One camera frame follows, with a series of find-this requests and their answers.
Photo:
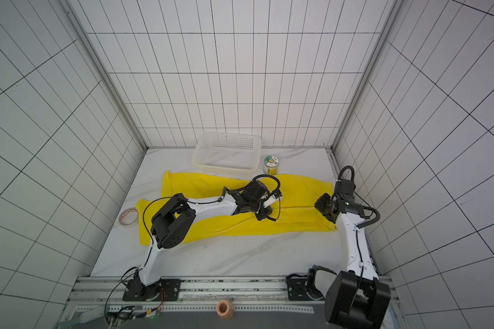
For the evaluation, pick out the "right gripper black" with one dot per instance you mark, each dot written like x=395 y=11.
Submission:
x=323 y=203

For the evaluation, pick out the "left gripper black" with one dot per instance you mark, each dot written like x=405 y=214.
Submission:
x=265 y=210

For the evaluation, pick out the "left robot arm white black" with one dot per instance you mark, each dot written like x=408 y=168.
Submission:
x=170 y=226

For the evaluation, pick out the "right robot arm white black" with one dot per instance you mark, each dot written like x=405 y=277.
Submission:
x=354 y=297

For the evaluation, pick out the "small jar yellow label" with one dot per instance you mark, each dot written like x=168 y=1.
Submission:
x=270 y=165

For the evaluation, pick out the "white plastic basket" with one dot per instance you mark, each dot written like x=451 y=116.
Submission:
x=228 y=154

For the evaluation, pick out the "brown tape roll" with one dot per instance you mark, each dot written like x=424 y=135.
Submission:
x=225 y=309

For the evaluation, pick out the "clear tape roll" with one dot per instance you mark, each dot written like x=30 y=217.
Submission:
x=129 y=217

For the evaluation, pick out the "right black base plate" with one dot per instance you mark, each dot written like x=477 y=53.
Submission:
x=301 y=288

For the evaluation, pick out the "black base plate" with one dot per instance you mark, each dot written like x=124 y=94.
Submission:
x=301 y=288
x=166 y=290

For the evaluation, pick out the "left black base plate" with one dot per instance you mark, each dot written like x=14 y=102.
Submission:
x=166 y=290

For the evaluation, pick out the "small circuit board with cables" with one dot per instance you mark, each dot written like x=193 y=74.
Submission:
x=128 y=313

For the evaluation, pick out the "aluminium mounting rail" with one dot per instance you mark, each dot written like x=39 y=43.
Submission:
x=93 y=297

